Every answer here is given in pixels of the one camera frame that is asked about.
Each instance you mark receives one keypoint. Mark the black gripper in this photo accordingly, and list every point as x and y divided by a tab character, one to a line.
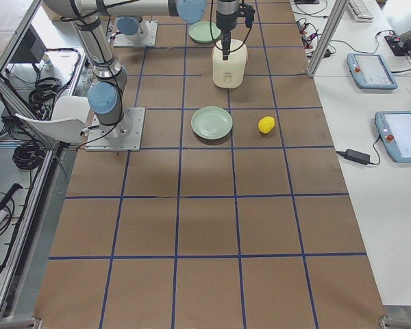
225	18

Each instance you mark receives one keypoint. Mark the cream rice cooker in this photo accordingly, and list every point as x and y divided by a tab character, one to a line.
229	73

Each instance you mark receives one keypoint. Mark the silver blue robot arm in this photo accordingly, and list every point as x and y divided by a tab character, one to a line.
106	97

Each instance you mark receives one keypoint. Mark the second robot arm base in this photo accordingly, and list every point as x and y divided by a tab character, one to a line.
131	26

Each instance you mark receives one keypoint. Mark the green plate far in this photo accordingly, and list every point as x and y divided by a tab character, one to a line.
204	32

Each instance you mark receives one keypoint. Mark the green plate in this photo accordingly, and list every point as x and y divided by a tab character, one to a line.
211	122
204	32

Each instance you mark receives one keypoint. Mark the green plate near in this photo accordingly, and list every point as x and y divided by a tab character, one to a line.
211	122

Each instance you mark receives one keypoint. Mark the yellow lemon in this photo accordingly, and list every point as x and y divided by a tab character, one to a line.
266	124

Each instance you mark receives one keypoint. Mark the white keyboard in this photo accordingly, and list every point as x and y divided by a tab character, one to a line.
359	12

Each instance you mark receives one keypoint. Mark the upper teach pendant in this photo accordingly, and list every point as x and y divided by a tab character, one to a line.
370	71

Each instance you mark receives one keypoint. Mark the teach pendant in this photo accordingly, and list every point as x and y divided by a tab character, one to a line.
394	127
370	71

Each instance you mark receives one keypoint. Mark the brown paper table cover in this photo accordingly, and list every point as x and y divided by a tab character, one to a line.
250	230

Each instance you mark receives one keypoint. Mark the black power adapter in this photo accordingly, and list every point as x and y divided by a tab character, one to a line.
357	156

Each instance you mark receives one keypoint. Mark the black monitor left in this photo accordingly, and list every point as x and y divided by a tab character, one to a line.
30	50

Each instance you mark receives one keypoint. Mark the lower teach pendant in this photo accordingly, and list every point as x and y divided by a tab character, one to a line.
394	127

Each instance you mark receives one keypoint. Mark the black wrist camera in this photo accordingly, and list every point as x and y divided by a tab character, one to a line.
248	13

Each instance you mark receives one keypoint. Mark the aluminium frame post right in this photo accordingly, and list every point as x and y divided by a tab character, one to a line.
330	27

